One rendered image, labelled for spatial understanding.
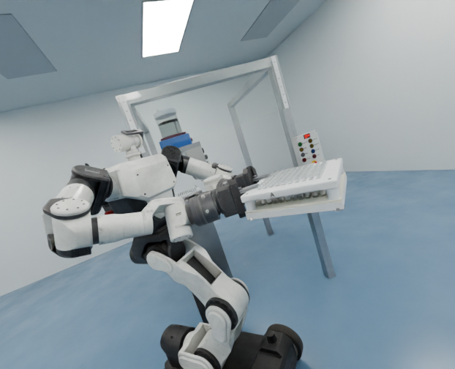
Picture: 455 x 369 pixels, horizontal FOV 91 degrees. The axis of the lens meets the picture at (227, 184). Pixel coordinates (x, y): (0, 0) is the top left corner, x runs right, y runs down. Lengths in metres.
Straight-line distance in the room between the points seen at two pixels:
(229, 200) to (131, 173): 0.42
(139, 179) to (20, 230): 4.55
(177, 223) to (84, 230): 0.22
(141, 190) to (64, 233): 0.35
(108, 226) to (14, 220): 4.78
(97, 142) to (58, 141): 0.63
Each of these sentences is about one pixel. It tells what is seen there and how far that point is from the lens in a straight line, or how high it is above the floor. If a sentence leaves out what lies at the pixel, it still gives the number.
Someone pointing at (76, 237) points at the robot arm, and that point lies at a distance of 0.63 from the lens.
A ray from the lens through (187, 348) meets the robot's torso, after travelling 1.36.
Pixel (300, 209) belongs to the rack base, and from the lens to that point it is 0.58.
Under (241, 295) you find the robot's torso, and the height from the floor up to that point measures 0.60.
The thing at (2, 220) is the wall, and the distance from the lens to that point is 5.43.
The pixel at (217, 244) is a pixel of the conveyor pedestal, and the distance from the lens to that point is 1.75.
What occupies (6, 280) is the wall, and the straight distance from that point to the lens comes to 5.66.
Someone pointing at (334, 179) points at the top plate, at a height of 1.04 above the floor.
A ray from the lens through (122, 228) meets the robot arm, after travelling 0.63.
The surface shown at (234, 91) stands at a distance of 1.53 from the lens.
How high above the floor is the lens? 1.18
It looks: 9 degrees down
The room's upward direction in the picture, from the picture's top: 18 degrees counter-clockwise
